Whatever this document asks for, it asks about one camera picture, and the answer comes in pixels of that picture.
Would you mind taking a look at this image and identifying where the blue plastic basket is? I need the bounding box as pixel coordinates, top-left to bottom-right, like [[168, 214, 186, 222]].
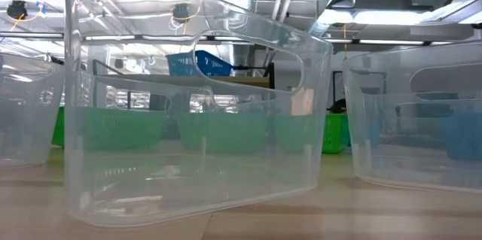
[[443, 113, 482, 161], [365, 118, 384, 147], [166, 50, 233, 77]]

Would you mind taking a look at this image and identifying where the clear plastic bin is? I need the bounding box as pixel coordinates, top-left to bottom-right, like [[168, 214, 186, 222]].
[[342, 41, 482, 195], [0, 53, 66, 169], [63, 0, 334, 229]]

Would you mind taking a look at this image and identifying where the black ceiling device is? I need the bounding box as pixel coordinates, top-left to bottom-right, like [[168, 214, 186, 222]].
[[6, 0, 29, 21], [172, 2, 191, 22]]

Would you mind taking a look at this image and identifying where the ceiling light strip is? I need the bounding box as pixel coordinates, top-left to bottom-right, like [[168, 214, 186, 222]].
[[359, 39, 426, 45], [84, 35, 136, 41], [0, 32, 63, 38]]

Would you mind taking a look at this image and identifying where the hanging yellow cord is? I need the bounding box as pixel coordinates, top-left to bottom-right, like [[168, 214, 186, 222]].
[[341, 23, 348, 60]]

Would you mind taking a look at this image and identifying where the wooden shelf with black frame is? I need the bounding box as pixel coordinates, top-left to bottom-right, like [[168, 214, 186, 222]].
[[92, 58, 276, 120]]

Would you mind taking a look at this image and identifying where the black door frame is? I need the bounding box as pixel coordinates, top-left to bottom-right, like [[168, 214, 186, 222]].
[[332, 70, 344, 102]]

